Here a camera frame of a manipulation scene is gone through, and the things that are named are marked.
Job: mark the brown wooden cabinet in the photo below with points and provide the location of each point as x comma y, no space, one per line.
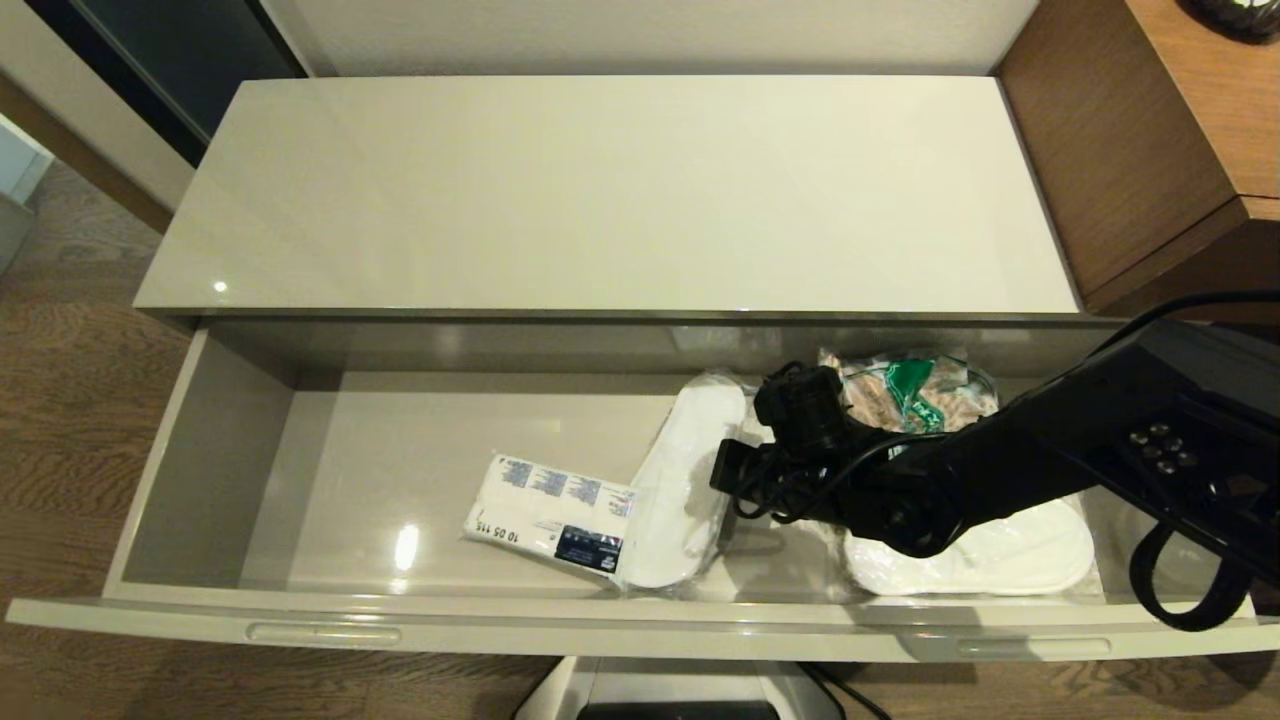
1120,150

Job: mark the dark glass door panel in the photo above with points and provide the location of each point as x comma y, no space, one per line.
180,60

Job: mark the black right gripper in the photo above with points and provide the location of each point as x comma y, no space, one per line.
755,475

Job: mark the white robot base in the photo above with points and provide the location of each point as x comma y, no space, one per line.
680,695

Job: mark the pale blue white furniture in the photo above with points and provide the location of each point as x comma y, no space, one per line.
15,160

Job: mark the white tissue pack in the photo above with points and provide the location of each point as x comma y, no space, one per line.
545,505

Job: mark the dark decorative bowl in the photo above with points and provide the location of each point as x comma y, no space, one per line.
1240,15

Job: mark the green brown snack bag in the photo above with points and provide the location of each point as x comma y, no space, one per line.
915,390

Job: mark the beige glossy cabinet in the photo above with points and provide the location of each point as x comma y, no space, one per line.
620,200

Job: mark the white bagged slipper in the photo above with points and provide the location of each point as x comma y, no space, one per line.
1020,555
675,490

